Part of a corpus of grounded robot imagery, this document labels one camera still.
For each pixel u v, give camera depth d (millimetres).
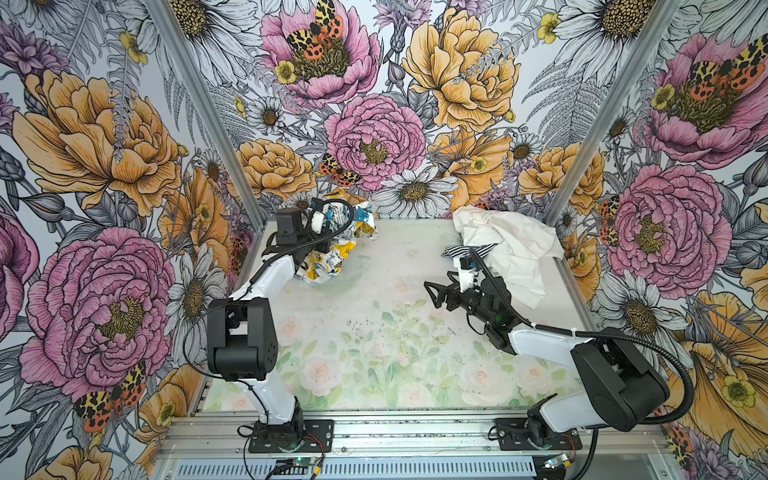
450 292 776
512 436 732
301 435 677
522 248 1048
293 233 715
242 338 478
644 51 777
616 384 441
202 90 850
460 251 1046
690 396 411
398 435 761
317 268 955
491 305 688
